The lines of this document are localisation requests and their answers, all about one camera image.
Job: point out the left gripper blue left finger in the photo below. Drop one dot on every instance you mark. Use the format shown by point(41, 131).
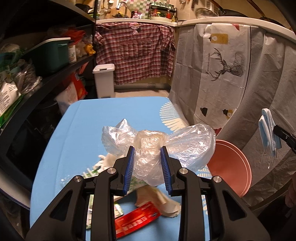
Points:
point(128, 170)

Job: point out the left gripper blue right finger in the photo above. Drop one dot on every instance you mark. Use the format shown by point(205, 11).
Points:
point(166, 167)

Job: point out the blue face mask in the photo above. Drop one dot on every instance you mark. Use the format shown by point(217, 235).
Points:
point(271, 142)

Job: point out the clear plastic bag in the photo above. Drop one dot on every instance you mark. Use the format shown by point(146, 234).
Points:
point(193, 146)

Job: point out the white pedal trash bin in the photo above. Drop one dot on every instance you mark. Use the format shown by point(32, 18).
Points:
point(104, 80)

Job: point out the right hand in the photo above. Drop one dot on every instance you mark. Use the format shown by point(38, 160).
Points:
point(290, 197)

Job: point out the green snack packet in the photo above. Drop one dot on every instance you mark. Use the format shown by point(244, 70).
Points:
point(101, 207)

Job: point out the red carton box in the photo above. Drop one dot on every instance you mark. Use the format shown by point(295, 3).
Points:
point(136, 219)

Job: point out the crumpled beige paper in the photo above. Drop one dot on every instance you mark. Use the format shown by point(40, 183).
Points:
point(167, 206)

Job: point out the blue table cloth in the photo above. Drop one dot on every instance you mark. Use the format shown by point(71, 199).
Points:
point(75, 145)

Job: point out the deer print white curtain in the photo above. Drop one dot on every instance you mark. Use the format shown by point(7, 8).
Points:
point(224, 75)

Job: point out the white rice bag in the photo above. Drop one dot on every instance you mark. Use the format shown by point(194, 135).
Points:
point(66, 98)

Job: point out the red plaid shirt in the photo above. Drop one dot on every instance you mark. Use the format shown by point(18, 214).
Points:
point(137, 50)

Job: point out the white green food bag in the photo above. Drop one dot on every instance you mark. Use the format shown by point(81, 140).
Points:
point(9, 94)

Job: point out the teal storage box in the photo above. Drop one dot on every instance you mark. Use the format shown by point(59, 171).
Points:
point(50, 54)

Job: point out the spice rack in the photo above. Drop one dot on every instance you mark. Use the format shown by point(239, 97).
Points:
point(162, 11)

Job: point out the black storage shelf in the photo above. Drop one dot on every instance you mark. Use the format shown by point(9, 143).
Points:
point(28, 123)

